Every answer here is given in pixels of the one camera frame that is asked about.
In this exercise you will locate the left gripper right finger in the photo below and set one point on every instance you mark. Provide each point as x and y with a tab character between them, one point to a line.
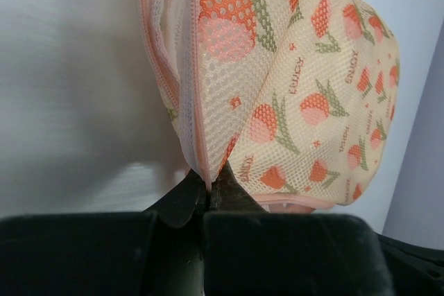
249	251

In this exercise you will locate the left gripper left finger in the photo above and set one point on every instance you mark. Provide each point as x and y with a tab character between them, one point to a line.
150	252

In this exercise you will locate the floral mesh laundry bag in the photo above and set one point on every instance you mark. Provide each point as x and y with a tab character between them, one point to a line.
295	96

